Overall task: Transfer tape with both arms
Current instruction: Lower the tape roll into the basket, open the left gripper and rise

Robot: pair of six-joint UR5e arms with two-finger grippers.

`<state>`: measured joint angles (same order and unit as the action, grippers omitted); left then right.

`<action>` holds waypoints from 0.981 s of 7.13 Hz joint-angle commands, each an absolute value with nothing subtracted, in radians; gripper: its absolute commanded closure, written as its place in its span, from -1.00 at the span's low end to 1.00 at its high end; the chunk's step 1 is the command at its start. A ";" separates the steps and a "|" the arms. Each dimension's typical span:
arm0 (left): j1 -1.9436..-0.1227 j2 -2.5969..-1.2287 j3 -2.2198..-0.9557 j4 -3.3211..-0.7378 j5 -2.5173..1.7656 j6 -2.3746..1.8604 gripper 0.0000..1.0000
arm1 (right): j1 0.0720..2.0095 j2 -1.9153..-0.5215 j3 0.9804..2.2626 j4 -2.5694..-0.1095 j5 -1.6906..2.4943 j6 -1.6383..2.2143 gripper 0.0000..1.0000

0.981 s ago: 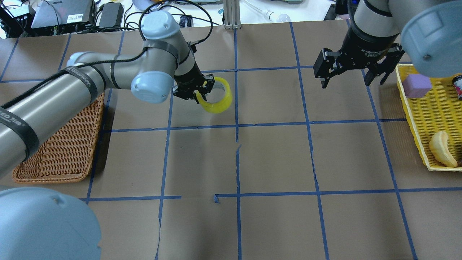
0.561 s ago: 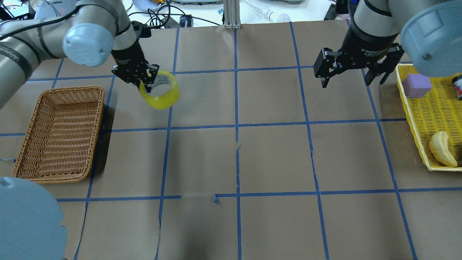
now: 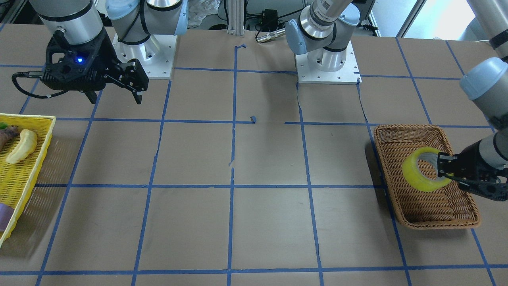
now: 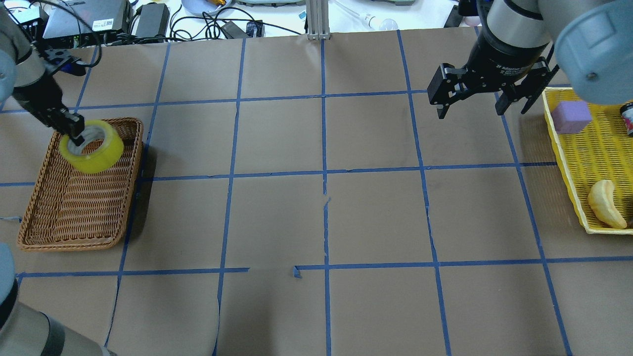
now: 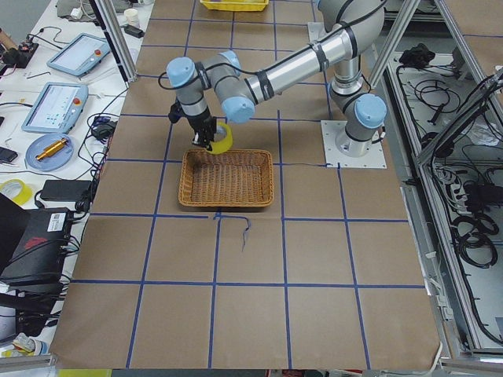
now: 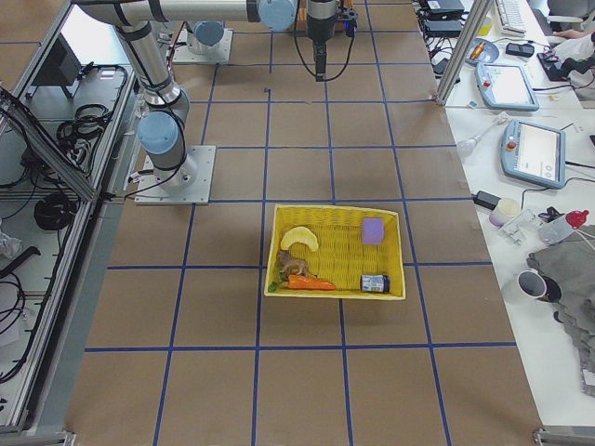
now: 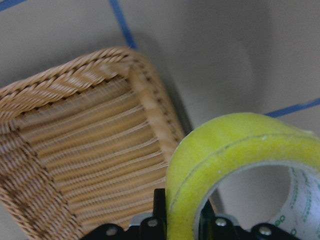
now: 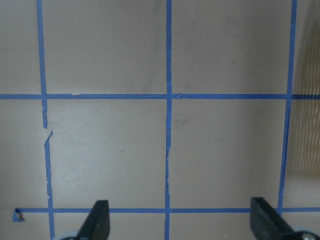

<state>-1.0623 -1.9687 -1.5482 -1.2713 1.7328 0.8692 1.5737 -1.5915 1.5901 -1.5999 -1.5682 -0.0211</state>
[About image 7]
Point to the brown wicker basket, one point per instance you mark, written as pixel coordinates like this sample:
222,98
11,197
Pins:
85,143

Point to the yellow tape roll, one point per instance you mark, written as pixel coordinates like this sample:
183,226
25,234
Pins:
234,144

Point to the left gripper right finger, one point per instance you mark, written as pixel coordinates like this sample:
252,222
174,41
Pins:
218,227

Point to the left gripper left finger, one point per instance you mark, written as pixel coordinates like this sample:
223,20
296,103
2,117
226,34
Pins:
146,226

